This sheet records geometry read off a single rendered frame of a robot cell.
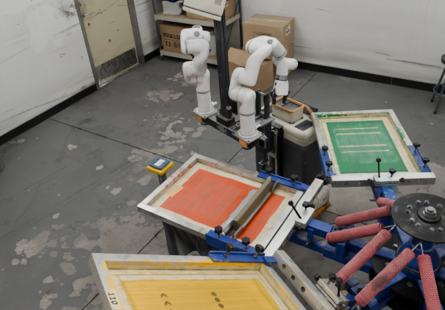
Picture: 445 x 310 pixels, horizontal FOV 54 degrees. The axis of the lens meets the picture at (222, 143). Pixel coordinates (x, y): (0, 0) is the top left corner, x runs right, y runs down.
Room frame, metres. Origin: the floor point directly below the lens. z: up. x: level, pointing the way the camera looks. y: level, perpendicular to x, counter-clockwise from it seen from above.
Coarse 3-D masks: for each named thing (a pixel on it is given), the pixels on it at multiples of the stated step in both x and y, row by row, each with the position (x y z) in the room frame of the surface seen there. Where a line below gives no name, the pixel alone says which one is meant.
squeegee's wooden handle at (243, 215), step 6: (270, 180) 1.95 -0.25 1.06; (264, 186) 1.90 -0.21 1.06; (270, 186) 1.94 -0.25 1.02; (258, 192) 1.85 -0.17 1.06; (264, 192) 1.88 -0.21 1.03; (252, 198) 1.80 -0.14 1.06; (258, 198) 1.82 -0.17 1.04; (246, 204) 1.76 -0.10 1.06; (252, 204) 1.77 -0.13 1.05; (258, 204) 1.82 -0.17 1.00; (246, 210) 1.72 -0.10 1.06; (252, 210) 1.76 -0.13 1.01; (240, 216) 1.67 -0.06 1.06; (246, 216) 1.71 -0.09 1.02; (234, 222) 1.65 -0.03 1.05; (240, 222) 1.66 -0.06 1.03; (234, 228) 1.65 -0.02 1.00
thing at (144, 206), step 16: (192, 160) 2.30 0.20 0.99; (208, 160) 2.29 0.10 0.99; (176, 176) 2.15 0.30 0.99; (256, 176) 2.08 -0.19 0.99; (160, 192) 2.02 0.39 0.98; (304, 192) 1.90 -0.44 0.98; (144, 208) 1.88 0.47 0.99; (288, 208) 1.78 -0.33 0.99; (176, 224) 1.74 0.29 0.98; (192, 224) 1.72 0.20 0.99
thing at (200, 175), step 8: (192, 176) 2.18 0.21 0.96; (200, 176) 2.17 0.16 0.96; (208, 176) 2.17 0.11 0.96; (216, 176) 2.16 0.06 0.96; (184, 184) 2.11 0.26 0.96; (192, 184) 2.10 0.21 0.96; (232, 184) 2.07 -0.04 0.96; (240, 184) 2.06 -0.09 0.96; (248, 192) 1.98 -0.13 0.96; (240, 200) 1.92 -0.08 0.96; (272, 200) 1.89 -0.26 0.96; (280, 200) 1.89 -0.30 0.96; (264, 208) 1.83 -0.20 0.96; (272, 208) 1.83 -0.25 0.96; (264, 216) 1.77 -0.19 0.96
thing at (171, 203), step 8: (184, 192) 2.03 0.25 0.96; (168, 200) 1.97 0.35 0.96; (176, 200) 1.97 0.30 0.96; (168, 208) 1.90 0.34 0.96; (176, 208) 1.90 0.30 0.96; (232, 208) 1.85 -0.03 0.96; (184, 216) 1.82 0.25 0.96; (192, 216) 1.82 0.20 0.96; (200, 216) 1.81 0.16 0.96; (224, 216) 1.80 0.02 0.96; (256, 216) 1.77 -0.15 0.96; (208, 224) 1.75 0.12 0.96; (216, 224) 1.74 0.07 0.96; (248, 224) 1.72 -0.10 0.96; (256, 224) 1.71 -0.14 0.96; (264, 224) 1.71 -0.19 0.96; (248, 232) 1.65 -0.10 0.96; (256, 232) 1.65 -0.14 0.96
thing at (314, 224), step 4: (312, 220) 1.62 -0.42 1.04; (316, 220) 1.62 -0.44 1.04; (308, 224) 1.59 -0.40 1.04; (312, 224) 1.59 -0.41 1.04; (316, 224) 1.59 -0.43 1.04; (320, 224) 1.58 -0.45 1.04; (324, 224) 1.58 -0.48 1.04; (328, 224) 1.58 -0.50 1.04; (312, 228) 1.57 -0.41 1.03; (316, 228) 1.56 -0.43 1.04; (320, 228) 1.56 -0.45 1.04; (324, 228) 1.55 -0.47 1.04; (328, 228) 1.55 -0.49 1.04; (332, 228) 1.56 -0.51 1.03; (316, 232) 1.56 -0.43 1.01; (320, 232) 1.55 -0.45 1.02; (324, 232) 1.53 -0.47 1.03; (324, 236) 1.53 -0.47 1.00
